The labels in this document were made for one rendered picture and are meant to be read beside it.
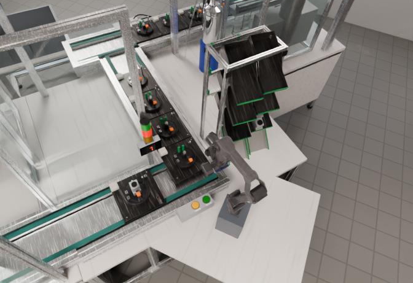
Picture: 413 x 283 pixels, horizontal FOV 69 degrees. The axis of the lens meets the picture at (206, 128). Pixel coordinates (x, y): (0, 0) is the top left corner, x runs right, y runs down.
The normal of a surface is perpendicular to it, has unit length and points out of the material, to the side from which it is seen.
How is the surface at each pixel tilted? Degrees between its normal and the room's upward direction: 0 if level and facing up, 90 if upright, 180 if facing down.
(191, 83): 0
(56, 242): 0
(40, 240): 0
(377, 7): 90
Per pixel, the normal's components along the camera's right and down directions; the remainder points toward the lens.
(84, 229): 0.06, -0.58
